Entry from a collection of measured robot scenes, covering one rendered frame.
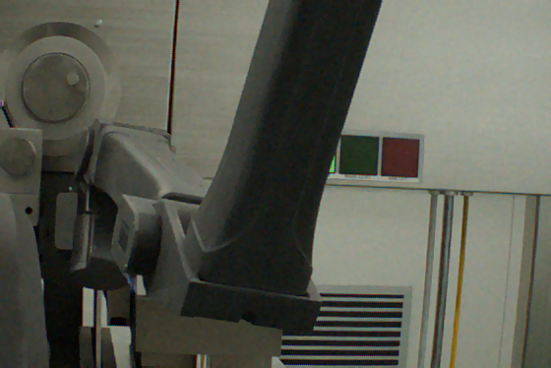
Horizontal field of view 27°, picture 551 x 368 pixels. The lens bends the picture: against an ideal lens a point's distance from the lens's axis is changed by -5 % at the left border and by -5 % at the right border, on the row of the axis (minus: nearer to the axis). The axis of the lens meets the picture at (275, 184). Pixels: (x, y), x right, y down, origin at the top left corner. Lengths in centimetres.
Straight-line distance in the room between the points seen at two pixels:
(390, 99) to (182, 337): 55
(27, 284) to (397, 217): 385
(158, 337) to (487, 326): 307
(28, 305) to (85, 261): 84
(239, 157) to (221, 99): 101
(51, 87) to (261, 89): 68
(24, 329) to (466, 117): 147
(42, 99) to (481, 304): 313
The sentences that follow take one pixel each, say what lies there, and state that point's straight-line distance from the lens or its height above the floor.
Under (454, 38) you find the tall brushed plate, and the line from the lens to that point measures 170.
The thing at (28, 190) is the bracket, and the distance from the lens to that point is 125.
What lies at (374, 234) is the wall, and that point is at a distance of 409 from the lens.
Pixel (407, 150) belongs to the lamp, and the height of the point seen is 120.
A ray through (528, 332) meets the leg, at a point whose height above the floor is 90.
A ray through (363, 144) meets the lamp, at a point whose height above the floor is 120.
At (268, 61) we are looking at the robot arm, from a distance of 59.
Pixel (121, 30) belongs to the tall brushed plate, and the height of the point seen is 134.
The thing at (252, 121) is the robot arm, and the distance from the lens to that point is 60.
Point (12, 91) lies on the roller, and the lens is 127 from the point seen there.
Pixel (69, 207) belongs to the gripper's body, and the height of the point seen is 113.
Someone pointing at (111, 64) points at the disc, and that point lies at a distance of 128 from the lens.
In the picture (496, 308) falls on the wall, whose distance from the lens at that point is 426.
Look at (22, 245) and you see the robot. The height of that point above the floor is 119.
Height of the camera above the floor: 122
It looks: 3 degrees down
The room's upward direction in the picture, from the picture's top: 3 degrees clockwise
